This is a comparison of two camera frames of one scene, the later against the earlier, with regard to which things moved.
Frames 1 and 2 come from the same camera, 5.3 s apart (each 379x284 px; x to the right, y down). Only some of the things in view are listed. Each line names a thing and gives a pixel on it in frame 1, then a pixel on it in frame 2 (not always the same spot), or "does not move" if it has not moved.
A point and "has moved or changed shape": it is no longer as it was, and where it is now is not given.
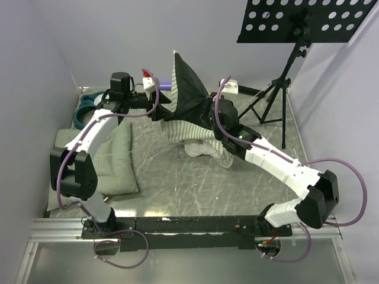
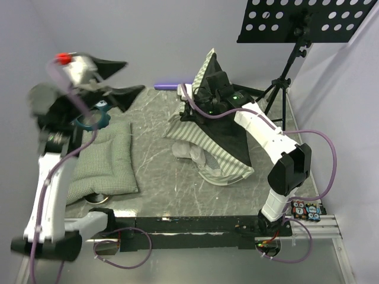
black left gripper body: x=140 y=100 -> x=88 y=94
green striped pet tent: x=187 y=119 has moved or changed shape
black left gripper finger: x=160 y=112 -> x=107 y=68
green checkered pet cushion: x=113 y=162 does not move
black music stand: x=294 y=22 does not move
